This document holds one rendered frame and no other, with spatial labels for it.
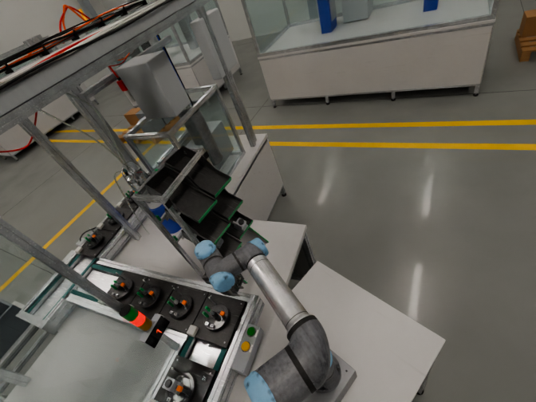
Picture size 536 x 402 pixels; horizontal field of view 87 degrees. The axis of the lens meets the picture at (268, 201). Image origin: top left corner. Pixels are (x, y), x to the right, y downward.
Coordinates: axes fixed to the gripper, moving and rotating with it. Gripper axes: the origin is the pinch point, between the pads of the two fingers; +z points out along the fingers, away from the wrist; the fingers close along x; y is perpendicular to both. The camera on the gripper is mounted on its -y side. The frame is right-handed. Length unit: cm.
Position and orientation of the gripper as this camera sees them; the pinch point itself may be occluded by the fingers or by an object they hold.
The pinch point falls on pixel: (234, 293)
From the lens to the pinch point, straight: 131.7
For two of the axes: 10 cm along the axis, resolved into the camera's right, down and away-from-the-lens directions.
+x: 3.5, -7.2, 6.0
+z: 2.9, 6.9, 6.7
